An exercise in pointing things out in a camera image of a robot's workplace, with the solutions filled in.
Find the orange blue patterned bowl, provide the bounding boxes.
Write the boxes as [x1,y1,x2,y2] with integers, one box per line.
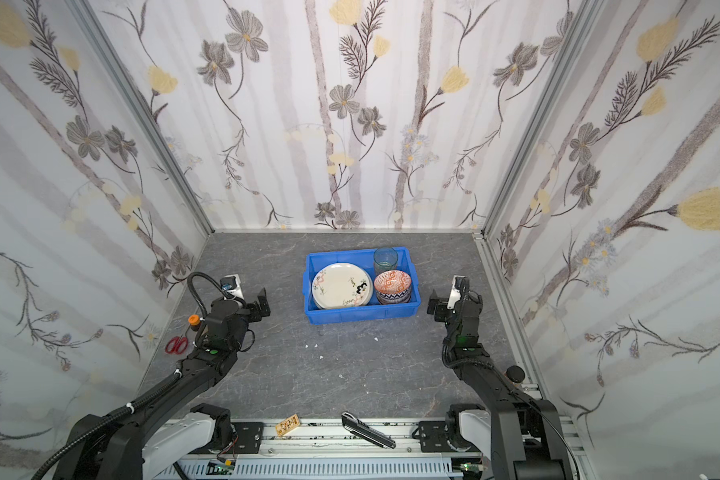
[374,270,413,304]

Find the green transparent cup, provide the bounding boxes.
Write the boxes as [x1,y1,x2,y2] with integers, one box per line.
[373,247,399,276]

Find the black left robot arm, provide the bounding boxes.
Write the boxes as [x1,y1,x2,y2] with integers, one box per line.
[34,275,271,479]

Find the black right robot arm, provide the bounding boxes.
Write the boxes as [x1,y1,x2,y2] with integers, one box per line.
[427,293,579,479]

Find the brown bottle orange cap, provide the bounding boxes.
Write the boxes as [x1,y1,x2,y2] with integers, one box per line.
[188,314,203,332]

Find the red scissors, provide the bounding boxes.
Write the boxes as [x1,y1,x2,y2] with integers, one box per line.
[164,326,190,355]

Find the brown bottle black cap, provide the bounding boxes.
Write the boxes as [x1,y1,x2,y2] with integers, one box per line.
[505,365,526,385]

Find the small wooden block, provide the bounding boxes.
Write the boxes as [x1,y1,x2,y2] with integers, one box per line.
[275,414,301,437]

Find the black folding tool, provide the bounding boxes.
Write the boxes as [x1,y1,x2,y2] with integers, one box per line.
[341,411,396,449]

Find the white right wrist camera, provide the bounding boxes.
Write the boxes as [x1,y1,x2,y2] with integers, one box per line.
[447,275,470,310]

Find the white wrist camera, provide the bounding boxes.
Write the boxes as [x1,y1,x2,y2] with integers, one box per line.
[219,274,244,300]
[447,275,470,310]

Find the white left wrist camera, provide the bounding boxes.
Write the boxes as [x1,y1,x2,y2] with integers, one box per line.
[219,274,244,300]

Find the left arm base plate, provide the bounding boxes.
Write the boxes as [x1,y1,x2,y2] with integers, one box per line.
[227,421,265,455]

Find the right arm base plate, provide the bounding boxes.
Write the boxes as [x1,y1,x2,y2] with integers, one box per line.
[411,420,455,453]

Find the aluminium rail frame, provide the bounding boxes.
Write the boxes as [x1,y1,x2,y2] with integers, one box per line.
[89,417,586,480]

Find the white perforated cable tray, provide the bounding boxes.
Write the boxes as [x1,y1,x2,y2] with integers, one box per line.
[179,458,463,479]

